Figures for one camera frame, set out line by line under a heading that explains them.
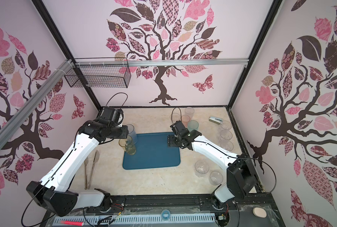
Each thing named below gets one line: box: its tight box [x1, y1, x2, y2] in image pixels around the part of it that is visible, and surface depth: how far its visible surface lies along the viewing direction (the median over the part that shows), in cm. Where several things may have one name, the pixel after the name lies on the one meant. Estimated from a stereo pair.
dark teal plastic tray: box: [122, 131, 181, 170], surface depth 94 cm
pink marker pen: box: [60, 220, 85, 227], surface depth 70 cm
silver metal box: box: [208, 116, 223, 125], surface depth 112 cm
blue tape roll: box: [160, 209, 171, 221], surface depth 71 cm
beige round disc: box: [252, 207, 267, 219], surface depth 71 cm
